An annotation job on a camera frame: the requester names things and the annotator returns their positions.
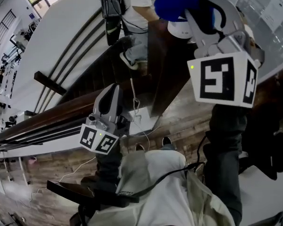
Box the white paper notice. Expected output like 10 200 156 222
260 0 283 32

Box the black cable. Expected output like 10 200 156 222
117 135 208 197

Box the person's right shoe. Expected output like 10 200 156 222
161 137 173 148

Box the person's right forearm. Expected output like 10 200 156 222
202 104 249 223

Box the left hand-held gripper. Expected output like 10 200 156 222
79 83 132 155

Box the thin white cable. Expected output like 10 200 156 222
30 77 161 208

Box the black bag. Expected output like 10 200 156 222
240 107 283 181

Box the white flat box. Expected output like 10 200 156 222
128 106 161 137

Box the long white counter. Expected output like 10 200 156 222
11 0 133 114

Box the white small round device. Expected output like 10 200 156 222
167 17 197 40

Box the dark wooden table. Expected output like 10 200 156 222
0 20 283 152

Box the person's left forearm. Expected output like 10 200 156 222
95 139 124 194

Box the blue cloth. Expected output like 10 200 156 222
153 0 215 24

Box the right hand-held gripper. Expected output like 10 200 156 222
184 0 266 109

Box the person's torso in white clothing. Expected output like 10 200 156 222
84 145 236 226

